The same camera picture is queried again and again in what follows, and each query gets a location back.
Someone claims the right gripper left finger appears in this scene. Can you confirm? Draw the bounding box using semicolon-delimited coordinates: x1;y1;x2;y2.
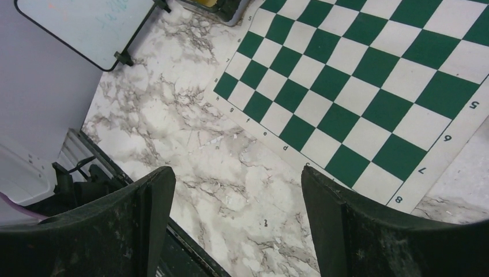
1;166;176;276

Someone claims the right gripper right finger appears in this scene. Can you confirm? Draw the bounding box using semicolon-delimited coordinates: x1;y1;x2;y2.
301;166;488;276

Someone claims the green white chess board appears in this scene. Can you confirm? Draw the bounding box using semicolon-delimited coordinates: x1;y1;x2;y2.
205;1;488;213

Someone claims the gold tin with light pieces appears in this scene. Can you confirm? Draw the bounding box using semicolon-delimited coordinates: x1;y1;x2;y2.
178;0;251;27

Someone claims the small whiteboard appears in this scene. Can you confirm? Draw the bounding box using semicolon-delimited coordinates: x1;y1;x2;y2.
14;0;171;72

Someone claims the black mounting rail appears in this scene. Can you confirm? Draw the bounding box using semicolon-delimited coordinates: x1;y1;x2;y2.
60;129;229;276

